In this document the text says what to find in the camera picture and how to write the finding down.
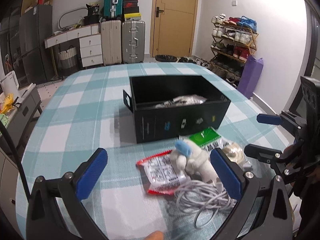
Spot beige rope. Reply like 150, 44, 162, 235
221, 141, 252, 169

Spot stack of shoe boxes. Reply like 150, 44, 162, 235
123, 0, 141, 21

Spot black cable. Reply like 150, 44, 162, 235
0, 122, 32, 201

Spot silver aluminium suitcase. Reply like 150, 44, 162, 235
121, 21, 145, 63

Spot white blue plush toy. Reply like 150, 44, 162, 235
170, 139, 218, 183

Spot beige upright suitcase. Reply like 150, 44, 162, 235
100, 20, 122, 65

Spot green white packet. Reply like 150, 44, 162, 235
178, 127, 233, 152

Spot black bag on desk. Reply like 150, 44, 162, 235
84, 3, 100, 25

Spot black trash bin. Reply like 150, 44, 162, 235
155, 55, 177, 62

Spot wooden shoe rack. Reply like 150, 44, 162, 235
210, 14, 259, 87

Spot grey tv cabinet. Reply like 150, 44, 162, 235
5, 85, 42, 147

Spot red white snack packet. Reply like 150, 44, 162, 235
136, 150, 190, 196

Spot wooden door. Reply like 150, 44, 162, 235
150, 0, 198, 57

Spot teal checkered tablecloth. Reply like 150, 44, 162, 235
22, 63, 293, 239

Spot person's left hand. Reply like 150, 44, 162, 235
144, 231, 164, 240

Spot white drawer desk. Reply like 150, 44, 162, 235
44, 24, 103, 68

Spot white charging cable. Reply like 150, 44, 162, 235
173, 177, 238, 230

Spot yellow plastic bag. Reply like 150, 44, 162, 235
1, 93, 14, 114

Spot dark grey refrigerator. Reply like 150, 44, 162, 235
1, 4, 55, 87

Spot purple bag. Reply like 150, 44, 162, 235
237, 55, 264, 99

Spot clear plastic bundle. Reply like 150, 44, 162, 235
155, 95, 207, 108

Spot teal hard suitcase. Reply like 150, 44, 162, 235
104, 0, 123, 20

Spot grey white laundry basket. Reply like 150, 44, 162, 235
59, 46, 79, 76

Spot white appliance on cabinet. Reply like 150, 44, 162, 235
1, 70, 20, 97

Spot black open cardboard box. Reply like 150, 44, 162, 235
123, 75, 231, 143

